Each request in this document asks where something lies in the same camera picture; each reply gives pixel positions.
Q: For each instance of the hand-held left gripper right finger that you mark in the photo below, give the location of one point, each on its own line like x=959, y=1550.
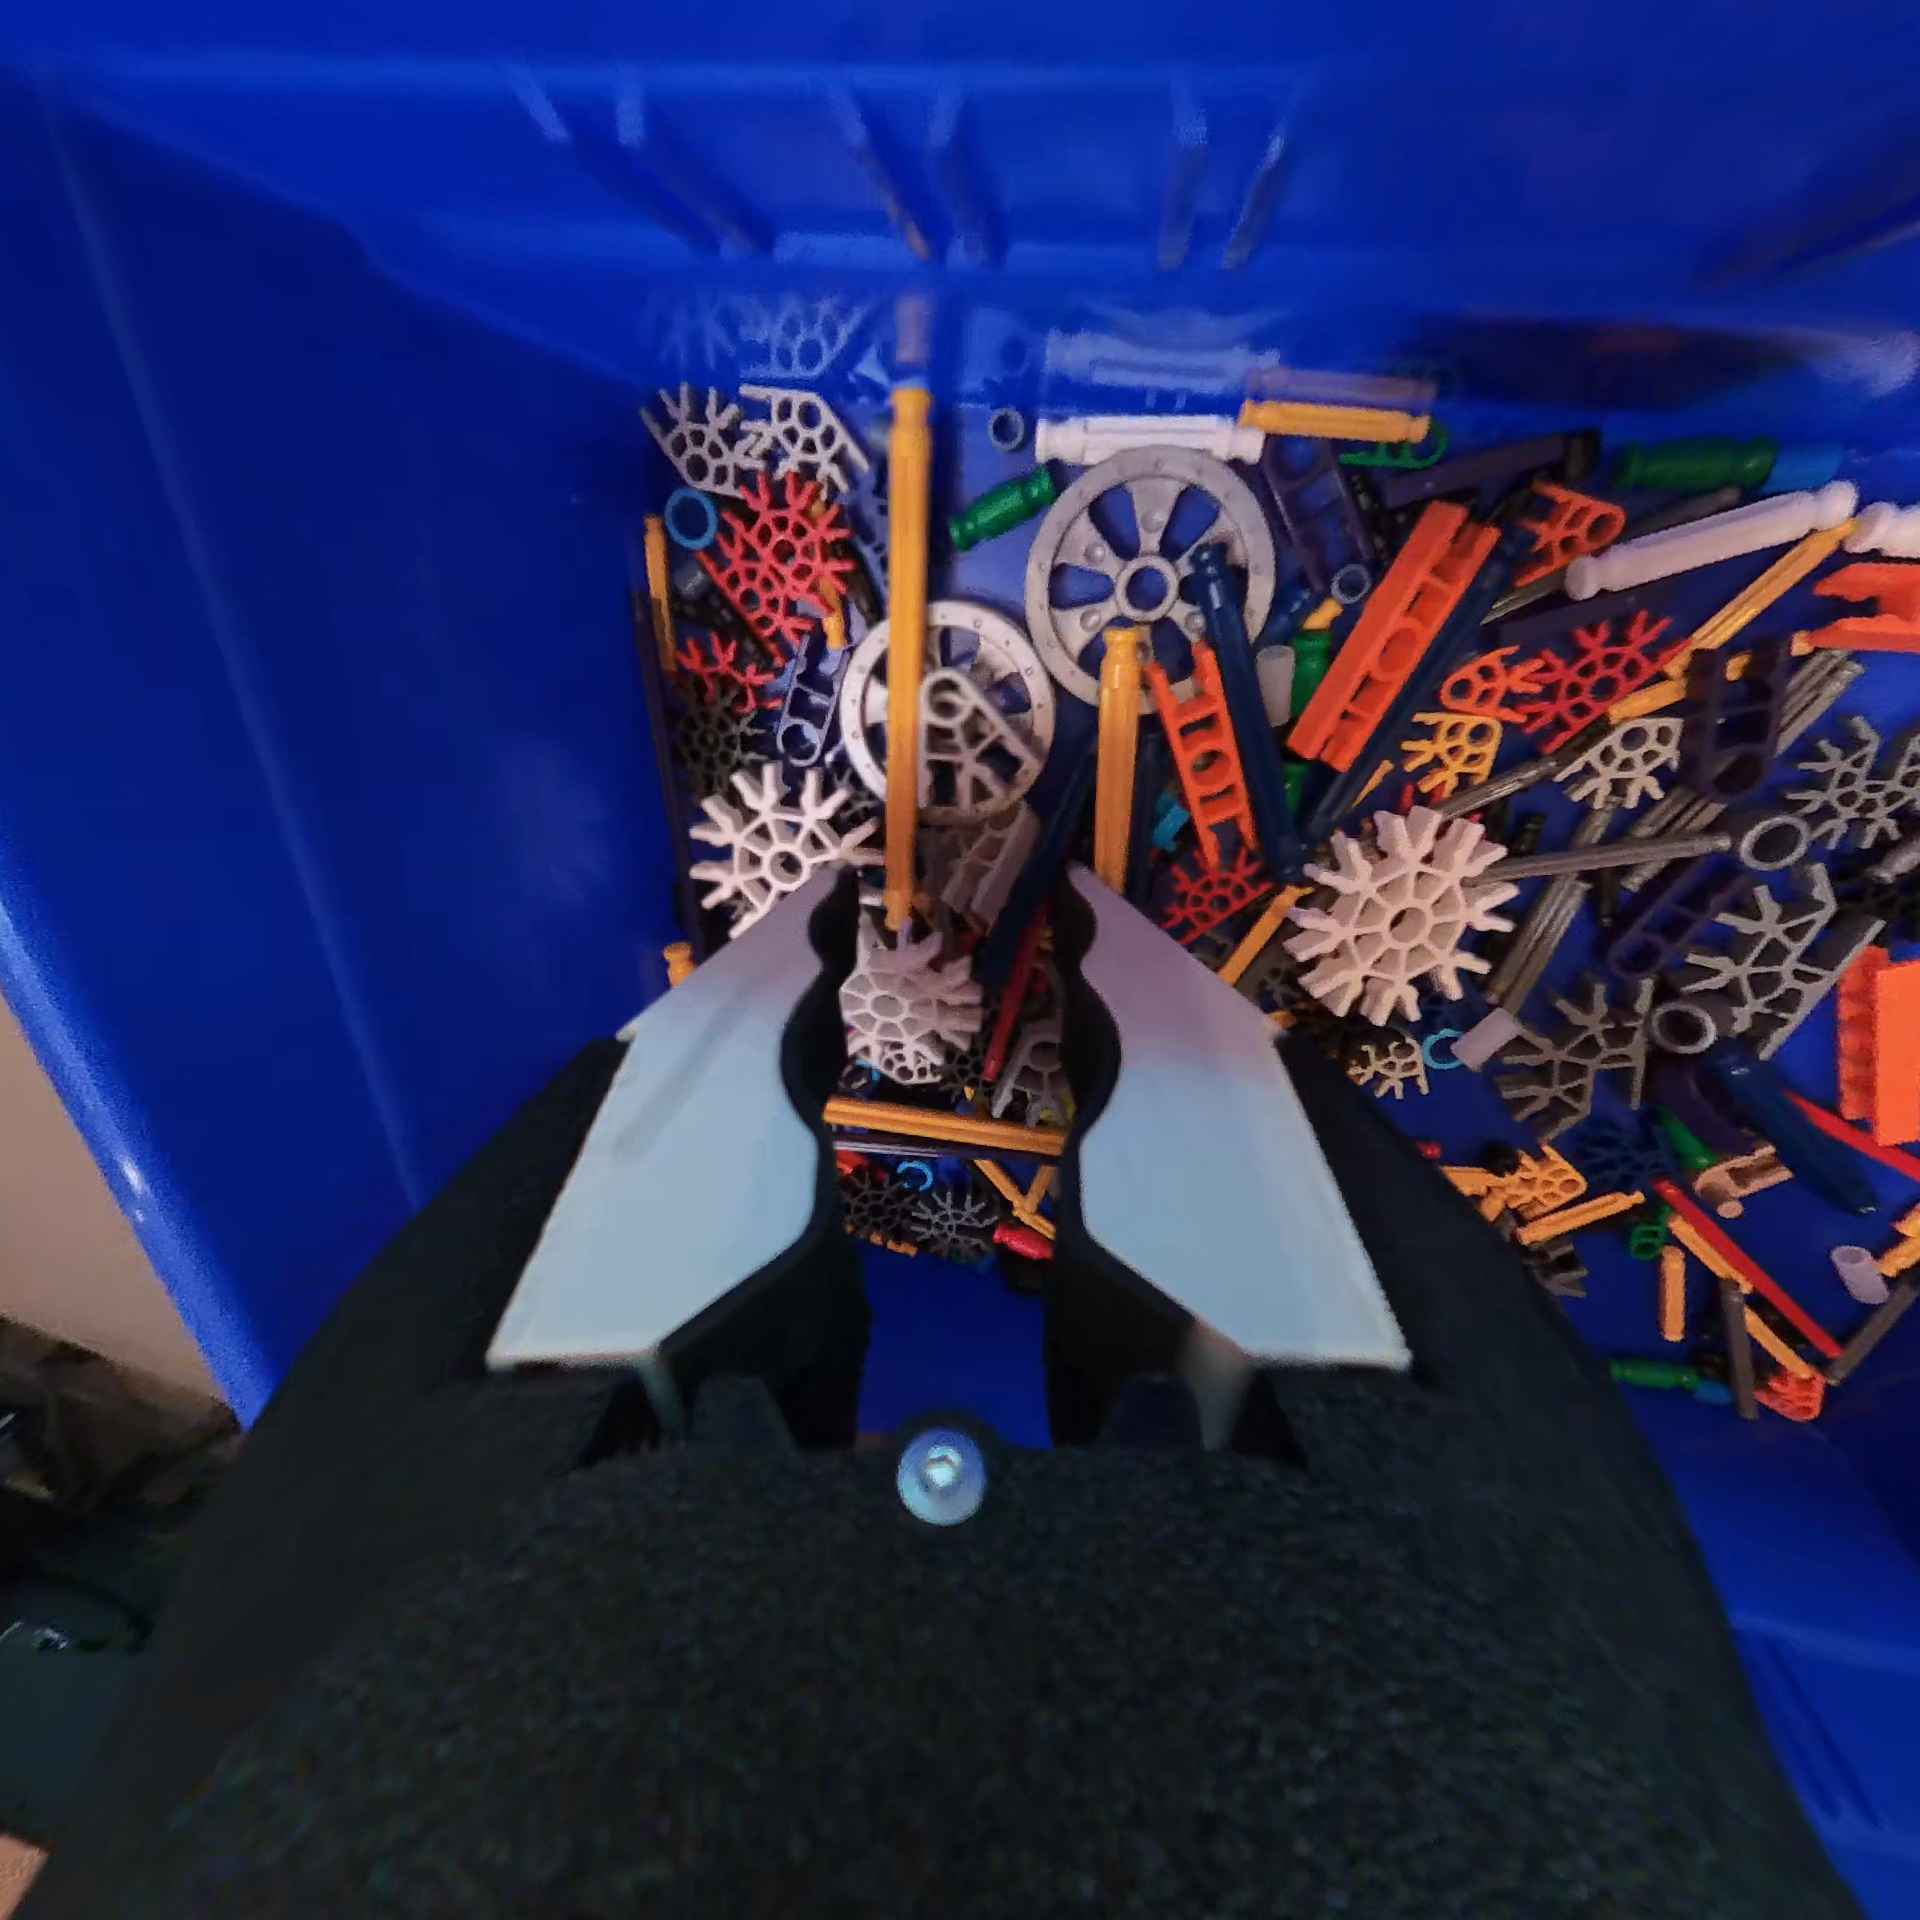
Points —
x=1229, y=1184

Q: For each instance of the blue plastic bin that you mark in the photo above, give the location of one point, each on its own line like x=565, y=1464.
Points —
x=375, y=598

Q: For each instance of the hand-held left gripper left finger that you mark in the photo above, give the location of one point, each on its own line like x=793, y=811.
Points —
x=674, y=1184

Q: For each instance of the pile of construction toy pieces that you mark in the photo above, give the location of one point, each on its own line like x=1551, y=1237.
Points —
x=1394, y=901

